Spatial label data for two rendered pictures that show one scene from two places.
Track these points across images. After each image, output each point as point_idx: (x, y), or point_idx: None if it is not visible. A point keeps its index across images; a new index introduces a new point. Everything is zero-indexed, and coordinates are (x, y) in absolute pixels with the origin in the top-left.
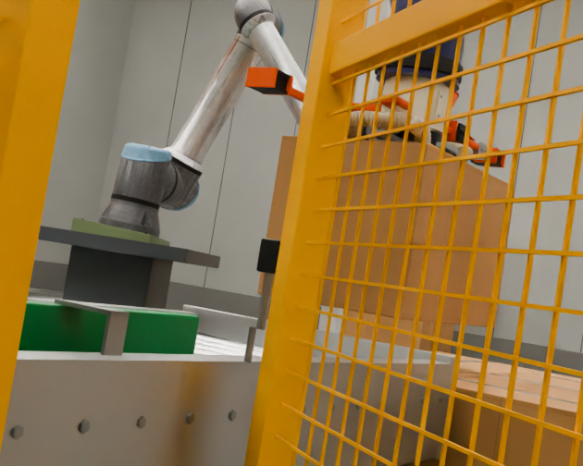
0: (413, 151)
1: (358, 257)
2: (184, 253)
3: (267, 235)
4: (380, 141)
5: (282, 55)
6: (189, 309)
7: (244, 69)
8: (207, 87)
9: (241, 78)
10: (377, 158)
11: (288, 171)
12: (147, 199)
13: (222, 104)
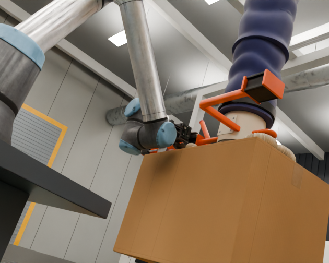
0: (326, 188)
1: (297, 259)
2: (109, 207)
3: (239, 223)
4: (312, 174)
5: (150, 38)
6: None
7: (86, 18)
8: (55, 10)
9: (81, 22)
10: (310, 184)
11: (259, 169)
12: (19, 108)
13: (62, 35)
